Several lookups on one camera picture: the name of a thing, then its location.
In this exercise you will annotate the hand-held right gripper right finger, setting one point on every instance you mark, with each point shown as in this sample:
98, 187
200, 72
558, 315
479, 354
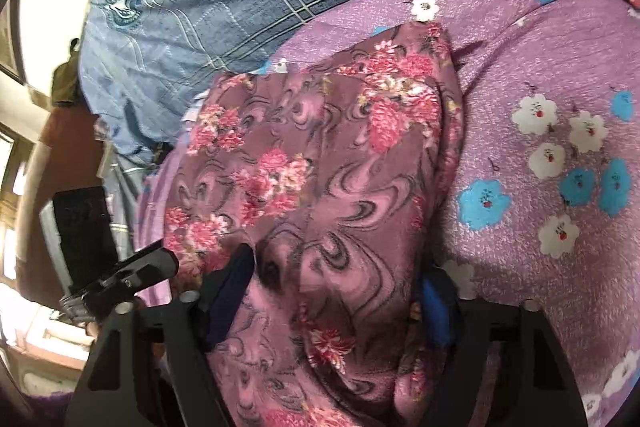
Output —
440, 307

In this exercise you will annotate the grey-blue printed sheet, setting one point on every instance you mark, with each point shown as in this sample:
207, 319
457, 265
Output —
122, 207

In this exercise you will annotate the purple floral bed sheet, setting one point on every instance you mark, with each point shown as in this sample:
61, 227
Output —
525, 57

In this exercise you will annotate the maroon floral shirt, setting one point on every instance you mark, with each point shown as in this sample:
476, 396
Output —
325, 207

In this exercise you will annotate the brown wooden bed frame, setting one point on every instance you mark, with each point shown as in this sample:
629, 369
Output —
60, 147

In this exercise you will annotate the window frame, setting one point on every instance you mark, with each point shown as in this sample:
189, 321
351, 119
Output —
7, 187

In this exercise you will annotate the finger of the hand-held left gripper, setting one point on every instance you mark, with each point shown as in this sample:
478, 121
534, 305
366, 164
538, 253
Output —
145, 269

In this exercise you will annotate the olive green cloth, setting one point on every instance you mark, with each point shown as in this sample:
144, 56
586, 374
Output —
67, 82

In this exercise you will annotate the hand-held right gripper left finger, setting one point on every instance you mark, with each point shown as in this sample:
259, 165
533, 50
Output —
232, 292

